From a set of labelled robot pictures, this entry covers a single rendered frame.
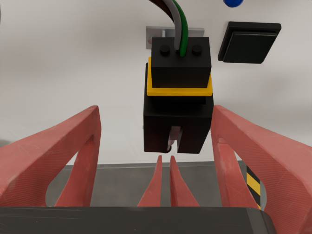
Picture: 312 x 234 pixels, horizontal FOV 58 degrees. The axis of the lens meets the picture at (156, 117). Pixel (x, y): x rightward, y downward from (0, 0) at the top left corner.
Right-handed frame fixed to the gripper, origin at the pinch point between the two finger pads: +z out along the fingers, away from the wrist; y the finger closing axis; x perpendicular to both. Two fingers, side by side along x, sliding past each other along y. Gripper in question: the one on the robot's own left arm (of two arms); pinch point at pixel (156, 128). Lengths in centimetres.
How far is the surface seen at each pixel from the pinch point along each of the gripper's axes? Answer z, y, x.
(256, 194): 78, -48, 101
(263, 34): 11.2, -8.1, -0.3
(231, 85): 15.3, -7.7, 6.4
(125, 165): 25.7, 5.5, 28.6
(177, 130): 4.7, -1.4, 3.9
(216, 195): 79, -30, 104
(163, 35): 11.7, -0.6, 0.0
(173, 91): 3.5, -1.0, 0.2
